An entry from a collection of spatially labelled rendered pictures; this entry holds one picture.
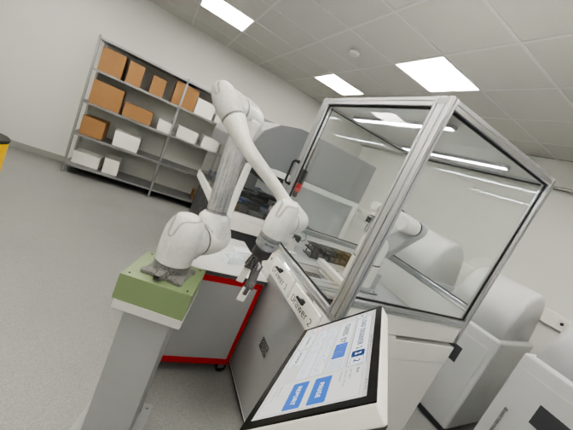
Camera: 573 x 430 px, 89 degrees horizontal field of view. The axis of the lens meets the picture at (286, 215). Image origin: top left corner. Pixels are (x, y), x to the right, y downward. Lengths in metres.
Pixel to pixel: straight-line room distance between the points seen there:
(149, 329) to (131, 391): 0.32
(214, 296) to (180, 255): 0.67
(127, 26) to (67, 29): 0.79
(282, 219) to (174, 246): 0.47
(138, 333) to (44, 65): 4.92
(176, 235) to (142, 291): 0.25
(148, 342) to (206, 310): 0.56
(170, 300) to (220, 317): 0.75
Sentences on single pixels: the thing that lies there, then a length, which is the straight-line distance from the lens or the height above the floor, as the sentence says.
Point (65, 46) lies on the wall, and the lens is 5.84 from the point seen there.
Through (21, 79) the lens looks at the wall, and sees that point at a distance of 5.96.
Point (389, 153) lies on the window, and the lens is 1.43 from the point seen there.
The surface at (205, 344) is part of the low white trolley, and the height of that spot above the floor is 0.24.
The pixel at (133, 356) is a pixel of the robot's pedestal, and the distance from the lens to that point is 1.53.
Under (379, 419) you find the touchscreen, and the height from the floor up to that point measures 1.17.
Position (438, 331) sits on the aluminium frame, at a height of 1.00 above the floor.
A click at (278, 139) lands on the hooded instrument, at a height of 1.63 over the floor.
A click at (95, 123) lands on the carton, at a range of 5.32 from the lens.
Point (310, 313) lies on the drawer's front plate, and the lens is 1.50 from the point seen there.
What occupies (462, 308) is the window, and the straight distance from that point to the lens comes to 1.99.
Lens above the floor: 1.53
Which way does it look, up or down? 10 degrees down
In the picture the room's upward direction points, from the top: 24 degrees clockwise
